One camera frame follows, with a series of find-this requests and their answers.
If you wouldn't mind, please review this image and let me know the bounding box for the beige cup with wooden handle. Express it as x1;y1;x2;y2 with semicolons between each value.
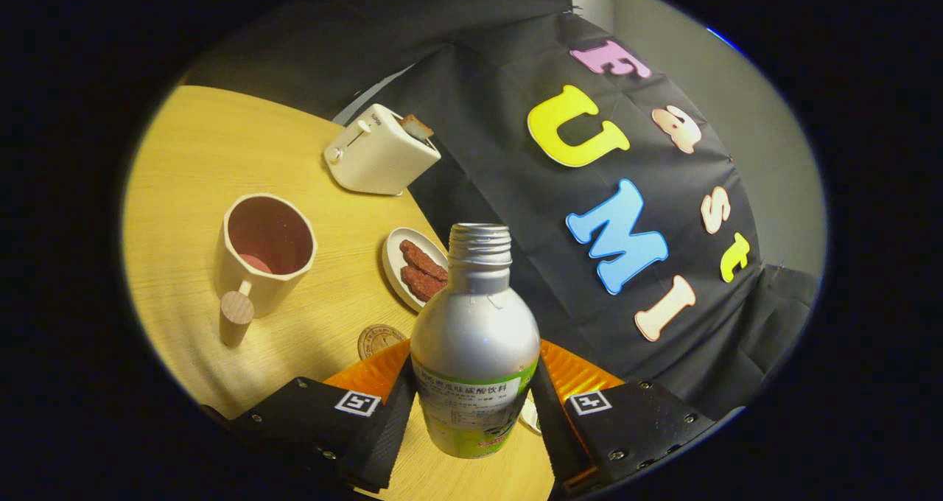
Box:
216;193;318;327

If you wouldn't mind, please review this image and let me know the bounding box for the black backdrop cloth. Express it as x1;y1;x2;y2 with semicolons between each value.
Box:
184;0;822;421

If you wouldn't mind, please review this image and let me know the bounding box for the round wooden coaster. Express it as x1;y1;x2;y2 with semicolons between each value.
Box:
358;324;407;360

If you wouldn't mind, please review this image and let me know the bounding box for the toast slice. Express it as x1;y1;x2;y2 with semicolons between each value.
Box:
400;114;435;142

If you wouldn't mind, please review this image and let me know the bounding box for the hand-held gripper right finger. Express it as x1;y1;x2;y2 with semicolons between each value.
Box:
530;339;719;496

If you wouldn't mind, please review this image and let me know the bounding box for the white toaster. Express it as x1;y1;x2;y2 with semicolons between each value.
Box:
323;104;442;196

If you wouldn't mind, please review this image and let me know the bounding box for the brown meat slice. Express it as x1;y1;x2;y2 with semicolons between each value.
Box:
400;265;446;303
399;239;449;281

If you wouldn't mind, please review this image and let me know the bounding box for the silver bottle with green label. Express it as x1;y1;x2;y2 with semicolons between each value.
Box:
409;223;541;460

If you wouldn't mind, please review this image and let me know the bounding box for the white oval plate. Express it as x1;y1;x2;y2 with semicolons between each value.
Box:
382;227;450;314

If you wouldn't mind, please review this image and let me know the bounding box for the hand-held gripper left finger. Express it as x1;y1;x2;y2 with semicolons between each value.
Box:
203;339;417;494

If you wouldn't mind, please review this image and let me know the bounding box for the wooden table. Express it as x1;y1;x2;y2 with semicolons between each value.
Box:
122;85;557;501

